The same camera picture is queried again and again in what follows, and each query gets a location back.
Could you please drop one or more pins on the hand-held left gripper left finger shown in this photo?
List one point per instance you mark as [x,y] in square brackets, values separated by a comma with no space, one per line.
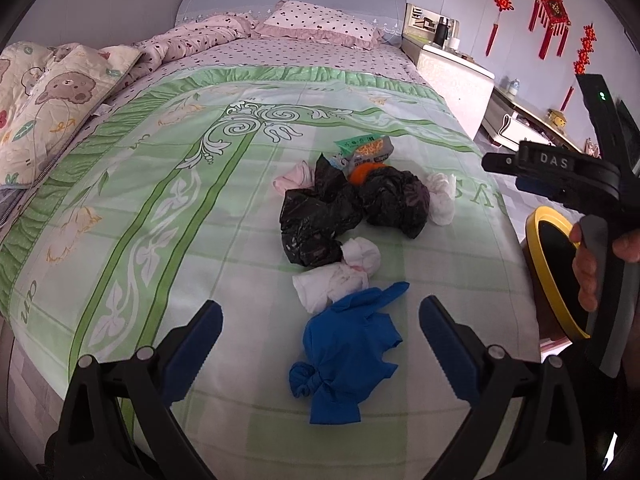
[195,350]

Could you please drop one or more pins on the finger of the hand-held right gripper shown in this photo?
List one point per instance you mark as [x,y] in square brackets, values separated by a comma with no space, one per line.
[550,162]

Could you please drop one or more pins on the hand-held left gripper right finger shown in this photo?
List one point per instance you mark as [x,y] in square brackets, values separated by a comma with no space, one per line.
[440,340]

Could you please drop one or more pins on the yellow rimmed black bin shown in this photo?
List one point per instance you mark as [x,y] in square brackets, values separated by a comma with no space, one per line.
[552,260]

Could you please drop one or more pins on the blue knotted plastic bag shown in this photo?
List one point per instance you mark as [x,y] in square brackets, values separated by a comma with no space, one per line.
[345,345]

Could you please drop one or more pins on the small white knotted plastic bag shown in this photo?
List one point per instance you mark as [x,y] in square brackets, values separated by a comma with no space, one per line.
[441,205]

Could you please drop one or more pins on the large white knotted plastic bag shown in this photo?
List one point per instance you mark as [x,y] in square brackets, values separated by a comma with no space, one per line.
[325,285]

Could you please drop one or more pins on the black plastic bag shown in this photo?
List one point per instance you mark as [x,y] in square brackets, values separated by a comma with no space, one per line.
[390,195]
[310,215]

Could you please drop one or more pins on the orange fruit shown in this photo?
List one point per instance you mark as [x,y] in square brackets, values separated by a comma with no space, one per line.
[360,174]

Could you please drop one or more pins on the pink white plastic bag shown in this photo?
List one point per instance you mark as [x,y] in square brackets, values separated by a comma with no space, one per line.
[295,177]

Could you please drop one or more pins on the person's right hand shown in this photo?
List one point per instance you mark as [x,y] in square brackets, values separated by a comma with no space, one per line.
[585,275]

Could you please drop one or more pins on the yellow toy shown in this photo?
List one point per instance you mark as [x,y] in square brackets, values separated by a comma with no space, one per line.
[557,119]

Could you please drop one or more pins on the white low cabinet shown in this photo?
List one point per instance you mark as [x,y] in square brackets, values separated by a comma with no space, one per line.
[520,115]

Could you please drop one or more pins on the baby bottle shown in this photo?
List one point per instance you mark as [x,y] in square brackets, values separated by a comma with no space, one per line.
[512,85]

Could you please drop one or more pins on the white nightstand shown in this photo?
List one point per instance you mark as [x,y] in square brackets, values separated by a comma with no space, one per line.
[450,80]

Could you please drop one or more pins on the red tasselled knot ornament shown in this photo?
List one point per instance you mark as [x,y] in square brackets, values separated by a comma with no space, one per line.
[552,10]

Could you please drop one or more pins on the white paper roll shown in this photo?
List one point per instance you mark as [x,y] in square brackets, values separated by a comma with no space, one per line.
[454,43]

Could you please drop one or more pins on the black thermos bottle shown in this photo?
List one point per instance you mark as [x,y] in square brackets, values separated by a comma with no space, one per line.
[441,32]

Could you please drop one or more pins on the green orange snack packet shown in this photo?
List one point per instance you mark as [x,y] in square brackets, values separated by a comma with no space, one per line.
[370,149]

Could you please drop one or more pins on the white desktop shelf box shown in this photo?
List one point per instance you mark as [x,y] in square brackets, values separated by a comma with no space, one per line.
[425,20]

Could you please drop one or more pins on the small clear blue wrapper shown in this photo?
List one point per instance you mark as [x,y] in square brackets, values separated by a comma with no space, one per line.
[342,161]

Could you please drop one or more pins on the polka dot bed cover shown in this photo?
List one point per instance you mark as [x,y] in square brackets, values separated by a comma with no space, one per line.
[310,57]

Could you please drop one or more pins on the polka dot pillow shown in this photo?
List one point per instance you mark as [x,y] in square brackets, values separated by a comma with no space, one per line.
[320,22]

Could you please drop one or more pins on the bear printed blanket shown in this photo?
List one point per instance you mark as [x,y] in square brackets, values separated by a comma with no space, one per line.
[55,95]

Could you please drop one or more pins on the pink dotted quilt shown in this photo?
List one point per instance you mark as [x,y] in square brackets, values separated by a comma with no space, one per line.
[195,37]

